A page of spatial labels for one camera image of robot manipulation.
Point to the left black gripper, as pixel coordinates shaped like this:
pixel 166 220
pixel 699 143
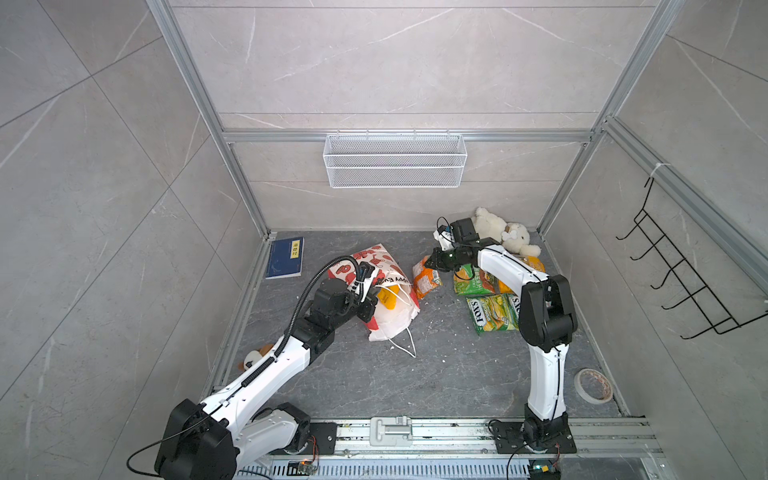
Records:
pixel 368 306

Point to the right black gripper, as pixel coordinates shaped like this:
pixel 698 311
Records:
pixel 438 264

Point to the green snack bag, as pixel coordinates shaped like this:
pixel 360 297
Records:
pixel 471 281

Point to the orange snack packet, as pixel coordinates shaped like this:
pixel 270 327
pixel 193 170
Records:
pixel 425 280

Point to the red white paper gift bag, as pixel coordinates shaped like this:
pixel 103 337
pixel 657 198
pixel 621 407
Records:
pixel 397 305

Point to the small yellow snack packet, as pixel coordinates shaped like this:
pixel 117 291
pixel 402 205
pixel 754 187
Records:
pixel 388 296

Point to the Fox's spring tea bag green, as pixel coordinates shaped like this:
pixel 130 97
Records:
pixel 491 313

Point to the yellow snack bag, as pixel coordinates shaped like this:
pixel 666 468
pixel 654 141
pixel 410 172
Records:
pixel 532 263

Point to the Fox's mint candy bag teal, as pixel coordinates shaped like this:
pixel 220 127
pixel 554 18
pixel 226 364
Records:
pixel 514 302

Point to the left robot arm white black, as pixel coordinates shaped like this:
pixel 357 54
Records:
pixel 230 429

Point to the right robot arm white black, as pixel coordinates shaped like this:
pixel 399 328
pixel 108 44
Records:
pixel 546 321

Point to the white plush teddy bear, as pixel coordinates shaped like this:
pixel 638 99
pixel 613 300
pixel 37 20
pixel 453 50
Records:
pixel 514 237

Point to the blue book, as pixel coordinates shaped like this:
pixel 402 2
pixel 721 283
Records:
pixel 285 258

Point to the brown white plush dog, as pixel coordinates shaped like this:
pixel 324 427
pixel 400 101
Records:
pixel 255 356

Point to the masking tape roll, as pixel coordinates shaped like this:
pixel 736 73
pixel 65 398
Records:
pixel 593 386

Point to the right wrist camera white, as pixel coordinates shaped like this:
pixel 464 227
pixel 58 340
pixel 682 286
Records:
pixel 443 234

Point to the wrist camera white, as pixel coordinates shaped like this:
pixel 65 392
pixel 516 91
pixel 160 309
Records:
pixel 366 275
pixel 443 234

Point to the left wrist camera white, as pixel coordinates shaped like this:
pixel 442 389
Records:
pixel 366 275

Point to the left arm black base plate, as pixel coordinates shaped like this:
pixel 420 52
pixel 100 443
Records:
pixel 314 437

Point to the white wire mesh basket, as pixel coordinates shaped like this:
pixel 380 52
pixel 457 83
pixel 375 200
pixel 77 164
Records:
pixel 415 160

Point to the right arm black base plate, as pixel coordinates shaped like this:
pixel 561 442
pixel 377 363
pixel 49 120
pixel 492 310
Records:
pixel 532 436

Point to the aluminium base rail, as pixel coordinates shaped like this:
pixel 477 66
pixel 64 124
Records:
pixel 461 448

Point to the black wire hook rack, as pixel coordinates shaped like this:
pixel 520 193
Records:
pixel 717 317

